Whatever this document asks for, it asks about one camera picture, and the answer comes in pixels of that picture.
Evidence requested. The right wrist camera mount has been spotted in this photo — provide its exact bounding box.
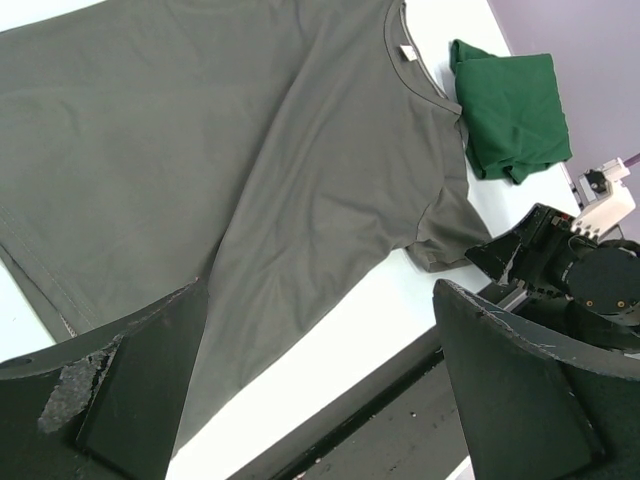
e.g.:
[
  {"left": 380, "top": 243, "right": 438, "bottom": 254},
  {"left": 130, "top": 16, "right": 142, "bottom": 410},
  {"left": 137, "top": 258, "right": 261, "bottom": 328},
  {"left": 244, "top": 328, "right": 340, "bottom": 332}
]
[{"left": 571, "top": 158, "right": 636, "bottom": 241}]

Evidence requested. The grey t shirt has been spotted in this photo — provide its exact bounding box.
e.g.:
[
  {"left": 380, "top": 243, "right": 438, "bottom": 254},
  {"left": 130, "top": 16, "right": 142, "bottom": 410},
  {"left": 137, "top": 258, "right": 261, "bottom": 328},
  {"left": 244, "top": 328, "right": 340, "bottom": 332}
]
[{"left": 1, "top": 1, "right": 489, "bottom": 446}]

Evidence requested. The aluminium frame rail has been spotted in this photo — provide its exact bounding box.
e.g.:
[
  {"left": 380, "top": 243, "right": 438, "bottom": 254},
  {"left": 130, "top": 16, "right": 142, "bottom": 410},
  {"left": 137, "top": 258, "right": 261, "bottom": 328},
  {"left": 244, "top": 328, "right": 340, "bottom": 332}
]
[{"left": 479, "top": 284, "right": 531, "bottom": 312}]

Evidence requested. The green folded t shirt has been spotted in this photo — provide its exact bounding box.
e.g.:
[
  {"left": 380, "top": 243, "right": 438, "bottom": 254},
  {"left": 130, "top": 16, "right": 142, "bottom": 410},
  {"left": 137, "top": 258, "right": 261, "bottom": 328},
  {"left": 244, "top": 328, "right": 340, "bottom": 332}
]
[{"left": 449, "top": 39, "right": 573, "bottom": 185}]

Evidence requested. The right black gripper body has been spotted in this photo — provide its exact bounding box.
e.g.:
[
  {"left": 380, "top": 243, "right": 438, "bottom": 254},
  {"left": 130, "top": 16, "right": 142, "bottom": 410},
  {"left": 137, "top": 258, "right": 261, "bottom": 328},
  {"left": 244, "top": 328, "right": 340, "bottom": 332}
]
[{"left": 465, "top": 203, "right": 595, "bottom": 298}]

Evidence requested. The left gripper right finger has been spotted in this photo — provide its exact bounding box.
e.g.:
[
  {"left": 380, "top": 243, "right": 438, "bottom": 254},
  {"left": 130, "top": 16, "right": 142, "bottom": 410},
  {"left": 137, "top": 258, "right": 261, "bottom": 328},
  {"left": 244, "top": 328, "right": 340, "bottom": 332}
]
[{"left": 433, "top": 280, "right": 639, "bottom": 479}]

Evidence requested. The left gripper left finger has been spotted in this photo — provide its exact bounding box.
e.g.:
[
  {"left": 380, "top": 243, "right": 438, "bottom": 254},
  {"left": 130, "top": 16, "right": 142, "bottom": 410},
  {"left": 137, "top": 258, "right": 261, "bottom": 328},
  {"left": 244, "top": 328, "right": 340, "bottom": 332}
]
[{"left": 1, "top": 280, "right": 208, "bottom": 479}]

